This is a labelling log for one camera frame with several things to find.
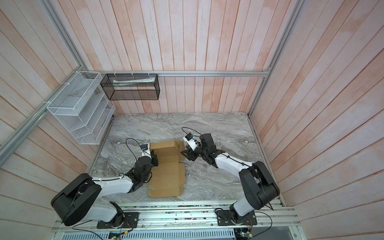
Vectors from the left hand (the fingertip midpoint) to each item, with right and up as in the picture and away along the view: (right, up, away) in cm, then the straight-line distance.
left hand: (154, 153), depth 89 cm
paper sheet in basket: (-15, +43, +1) cm, 46 cm away
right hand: (+19, +3, -1) cm, 19 cm away
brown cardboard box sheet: (+9, -14, -1) cm, 17 cm away
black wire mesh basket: (-17, +43, +8) cm, 47 cm away
